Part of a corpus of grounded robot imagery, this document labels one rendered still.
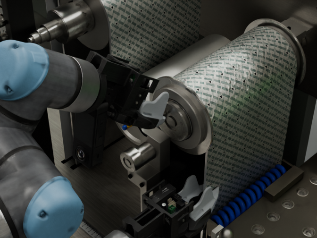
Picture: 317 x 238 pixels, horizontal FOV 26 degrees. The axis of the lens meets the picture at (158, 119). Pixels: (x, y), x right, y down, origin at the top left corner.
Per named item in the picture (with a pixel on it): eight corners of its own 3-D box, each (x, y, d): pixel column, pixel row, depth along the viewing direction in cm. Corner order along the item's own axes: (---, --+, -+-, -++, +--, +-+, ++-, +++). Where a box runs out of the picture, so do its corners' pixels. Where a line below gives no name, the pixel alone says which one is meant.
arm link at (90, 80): (66, 119, 92) (30, 91, 96) (88, 123, 96) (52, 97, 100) (91, 69, 91) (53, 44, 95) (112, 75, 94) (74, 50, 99)
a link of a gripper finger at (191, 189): (216, 167, 121) (180, 194, 116) (214, 190, 125) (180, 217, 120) (203, 158, 123) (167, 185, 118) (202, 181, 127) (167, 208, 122)
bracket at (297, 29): (269, 35, 130) (270, 26, 128) (288, 23, 133) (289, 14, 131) (290, 46, 127) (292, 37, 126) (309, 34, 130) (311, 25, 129)
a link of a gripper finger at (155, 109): (189, 100, 112) (155, 90, 104) (172, 132, 113) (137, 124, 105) (176, 92, 113) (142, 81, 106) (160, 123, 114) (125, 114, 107)
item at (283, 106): (201, 223, 128) (205, 151, 116) (279, 161, 140) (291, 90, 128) (203, 224, 128) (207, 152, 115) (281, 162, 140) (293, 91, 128)
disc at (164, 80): (149, 129, 124) (147, 62, 115) (151, 127, 125) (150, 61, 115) (210, 170, 116) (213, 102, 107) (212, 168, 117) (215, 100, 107)
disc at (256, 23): (239, 71, 138) (245, 6, 128) (241, 70, 138) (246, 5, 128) (299, 104, 130) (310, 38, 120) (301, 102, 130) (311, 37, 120)
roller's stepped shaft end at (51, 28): (24, 45, 119) (22, 29, 117) (52, 31, 123) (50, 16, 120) (36, 52, 118) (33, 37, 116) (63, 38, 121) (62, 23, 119)
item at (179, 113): (175, 148, 117) (149, 112, 118) (183, 142, 118) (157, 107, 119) (193, 132, 111) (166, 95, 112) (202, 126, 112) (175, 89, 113)
